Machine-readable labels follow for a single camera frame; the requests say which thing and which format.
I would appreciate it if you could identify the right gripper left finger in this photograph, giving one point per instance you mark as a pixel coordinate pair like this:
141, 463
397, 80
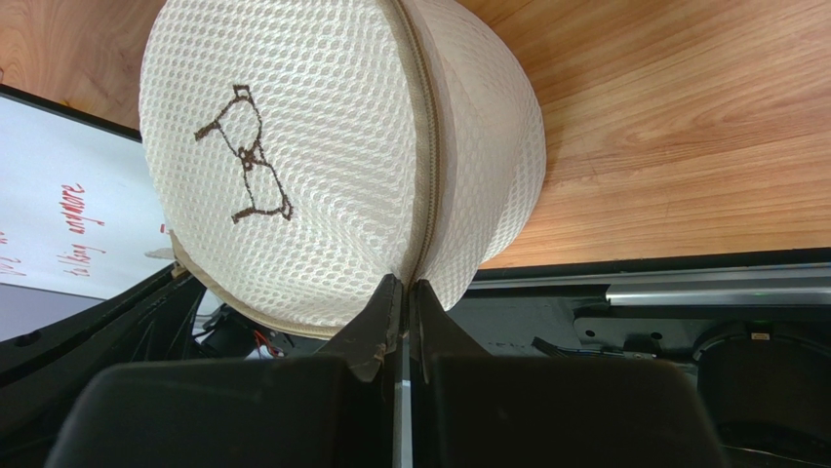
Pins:
333, 408

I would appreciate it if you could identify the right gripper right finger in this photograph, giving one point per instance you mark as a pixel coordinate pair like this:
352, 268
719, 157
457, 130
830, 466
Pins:
475, 409

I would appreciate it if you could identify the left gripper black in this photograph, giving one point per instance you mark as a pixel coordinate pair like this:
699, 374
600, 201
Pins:
44, 371

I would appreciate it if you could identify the white mesh laundry bag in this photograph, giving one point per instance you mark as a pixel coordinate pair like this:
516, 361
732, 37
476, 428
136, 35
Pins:
304, 150

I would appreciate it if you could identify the whiteboard with red writing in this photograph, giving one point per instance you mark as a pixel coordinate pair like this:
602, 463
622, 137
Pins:
80, 221

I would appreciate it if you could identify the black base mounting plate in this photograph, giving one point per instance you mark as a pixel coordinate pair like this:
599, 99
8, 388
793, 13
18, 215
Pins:
750, 332

